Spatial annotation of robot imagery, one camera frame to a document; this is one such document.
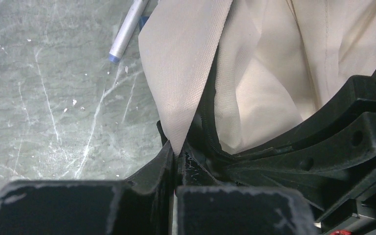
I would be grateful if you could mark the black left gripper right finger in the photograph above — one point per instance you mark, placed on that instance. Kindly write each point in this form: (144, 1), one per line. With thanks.
(207, 206)

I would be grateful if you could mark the beige canvas backpack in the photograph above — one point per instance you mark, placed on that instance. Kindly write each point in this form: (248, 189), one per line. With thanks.
(277, 62)

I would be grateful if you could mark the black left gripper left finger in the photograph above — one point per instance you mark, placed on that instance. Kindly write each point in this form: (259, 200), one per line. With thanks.
(138, 205)

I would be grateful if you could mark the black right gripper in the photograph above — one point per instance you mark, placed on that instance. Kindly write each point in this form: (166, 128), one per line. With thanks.
(332, 160)

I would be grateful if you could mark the blue capped pen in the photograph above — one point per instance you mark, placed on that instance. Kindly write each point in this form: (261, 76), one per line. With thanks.
(126, 30)

